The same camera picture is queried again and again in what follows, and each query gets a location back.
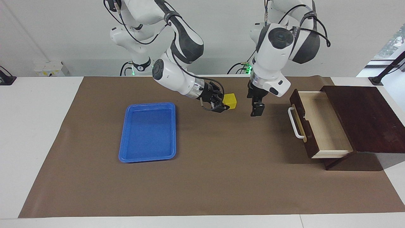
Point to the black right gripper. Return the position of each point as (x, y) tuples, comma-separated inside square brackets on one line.
[(209, 93)]

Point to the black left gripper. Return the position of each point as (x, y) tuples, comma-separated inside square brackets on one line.
[(258, 93)]

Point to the yellow cube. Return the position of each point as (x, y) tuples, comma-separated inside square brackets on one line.
[(231, 100)]

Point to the dark wooden drawer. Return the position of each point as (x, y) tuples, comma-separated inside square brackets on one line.
[(322, 126)]

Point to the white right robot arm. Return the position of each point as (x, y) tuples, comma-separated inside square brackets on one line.
[(174, 79)]

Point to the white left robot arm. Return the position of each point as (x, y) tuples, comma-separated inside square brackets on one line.
[(272, 60)]

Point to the brown table mat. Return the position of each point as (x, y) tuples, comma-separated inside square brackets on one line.
[(221, 177)]

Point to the blue plastic tray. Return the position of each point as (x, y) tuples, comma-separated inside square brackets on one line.
[(147, 133)]

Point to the dark wooden cabinet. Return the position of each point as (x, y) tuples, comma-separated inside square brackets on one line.
[(364, 120)]

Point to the black clamp stand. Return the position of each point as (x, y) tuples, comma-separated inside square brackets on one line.
[(376, 80)]

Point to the window with greenery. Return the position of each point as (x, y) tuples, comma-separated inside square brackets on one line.
[(392, 44)]

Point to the white wall box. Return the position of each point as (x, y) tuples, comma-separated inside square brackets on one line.
[(50, 68)]

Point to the black table edge mount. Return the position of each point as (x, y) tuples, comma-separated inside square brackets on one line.
[(6, 80)]

